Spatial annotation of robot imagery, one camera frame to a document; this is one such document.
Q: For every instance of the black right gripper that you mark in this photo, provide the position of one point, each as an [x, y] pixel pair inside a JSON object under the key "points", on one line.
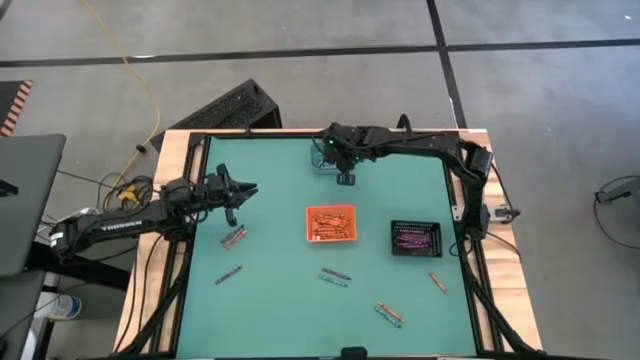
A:
{"points": [[345, 150]]}

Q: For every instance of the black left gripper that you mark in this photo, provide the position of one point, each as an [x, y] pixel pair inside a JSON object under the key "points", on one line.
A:
{"points": [[231, 216]]}

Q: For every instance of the orange crayon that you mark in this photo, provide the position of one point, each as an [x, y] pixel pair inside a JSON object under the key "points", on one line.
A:
{"points": [[330, 235], [330, 219], [330, 229], [329, 223], [236, 239], [327, 216], [390, 311], [330, 226], [330, 232], [438, 283]]}

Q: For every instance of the purple crayon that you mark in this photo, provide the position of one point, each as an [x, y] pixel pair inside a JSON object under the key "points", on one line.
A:
{"points": [[415, 234], [413, 245], [228, 275], [414, 238], [413, 242], [336, 273]]}

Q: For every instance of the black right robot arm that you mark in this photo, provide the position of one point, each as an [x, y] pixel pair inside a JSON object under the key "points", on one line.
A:
{"points": [[450, 145]]}

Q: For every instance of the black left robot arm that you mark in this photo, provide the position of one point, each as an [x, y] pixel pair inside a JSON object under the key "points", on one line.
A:
{"points": [[115, 225]]}

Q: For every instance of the teal plastic bin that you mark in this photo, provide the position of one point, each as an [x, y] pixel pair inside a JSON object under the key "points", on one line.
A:
{"points": [[317, 164]]}

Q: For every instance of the orange plastic basket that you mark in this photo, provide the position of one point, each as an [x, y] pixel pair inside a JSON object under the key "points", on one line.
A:
{"points": [[312, 235]]}

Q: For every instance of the computer tower case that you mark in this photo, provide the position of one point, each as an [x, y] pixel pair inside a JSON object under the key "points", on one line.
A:
{"points": [[225, 110]]}

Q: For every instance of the black plastic basket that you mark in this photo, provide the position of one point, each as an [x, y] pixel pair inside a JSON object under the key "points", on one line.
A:
{"points": [[397, 252]]}

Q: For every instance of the yellow power plug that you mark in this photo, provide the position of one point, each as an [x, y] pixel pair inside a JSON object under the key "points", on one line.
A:
{"points": [[129, 195]]}

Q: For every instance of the black support strut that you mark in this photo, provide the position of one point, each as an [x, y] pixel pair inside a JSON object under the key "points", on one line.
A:
{"points": [[495, 310], [160, 310]]}

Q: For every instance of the grey desk surface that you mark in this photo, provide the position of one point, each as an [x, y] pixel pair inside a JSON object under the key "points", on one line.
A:
{"points": [[30, 200]]}

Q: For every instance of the white plastic bottle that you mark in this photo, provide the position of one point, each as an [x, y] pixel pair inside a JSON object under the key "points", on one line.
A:
{"points": [[60, 306]]}

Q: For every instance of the black mat striped edge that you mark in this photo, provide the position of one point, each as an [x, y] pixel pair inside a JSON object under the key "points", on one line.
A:
{"points": [[12, 105]]}

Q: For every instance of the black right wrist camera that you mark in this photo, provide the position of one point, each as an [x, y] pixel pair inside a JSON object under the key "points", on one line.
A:
{"points": [[334, 140]]}

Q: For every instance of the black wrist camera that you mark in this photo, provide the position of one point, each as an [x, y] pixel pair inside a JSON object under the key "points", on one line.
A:
{"points": [[334, 140], [216, 186]]}

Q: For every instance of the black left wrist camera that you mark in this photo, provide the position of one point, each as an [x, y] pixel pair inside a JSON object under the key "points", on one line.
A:
{"points": [[216, 186]]}

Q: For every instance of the grey metal bracket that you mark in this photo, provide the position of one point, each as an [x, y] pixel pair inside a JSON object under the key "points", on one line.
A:
{"points": [[505, 213]]}

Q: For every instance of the black table-level camera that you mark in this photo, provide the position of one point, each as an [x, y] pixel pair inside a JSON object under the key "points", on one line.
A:
{"points": [[354, 352]]}

